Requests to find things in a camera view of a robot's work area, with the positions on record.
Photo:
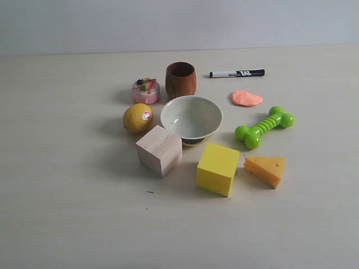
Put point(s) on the orange putty blob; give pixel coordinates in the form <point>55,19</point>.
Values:
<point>245,98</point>

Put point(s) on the yellow cube block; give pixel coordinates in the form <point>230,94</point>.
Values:
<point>217,168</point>

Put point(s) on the pink toy cake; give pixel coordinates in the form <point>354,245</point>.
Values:
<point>146,91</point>

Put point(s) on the green bone dog toy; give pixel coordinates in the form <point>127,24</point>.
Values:
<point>251,136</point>

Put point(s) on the orange cheese wedge toy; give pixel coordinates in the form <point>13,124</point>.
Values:
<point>268,169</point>

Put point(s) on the brown wooden cup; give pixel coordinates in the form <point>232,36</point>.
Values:
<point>180,80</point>

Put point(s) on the speckled white ceramic bowl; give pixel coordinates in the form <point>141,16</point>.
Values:
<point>192,118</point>

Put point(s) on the yellow lemon with sticker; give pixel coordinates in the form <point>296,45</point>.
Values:
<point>138,118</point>

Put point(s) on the black and white marker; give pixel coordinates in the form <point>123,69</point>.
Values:
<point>240,73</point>

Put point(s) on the natural wooden cube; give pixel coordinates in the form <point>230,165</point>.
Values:
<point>159,150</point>

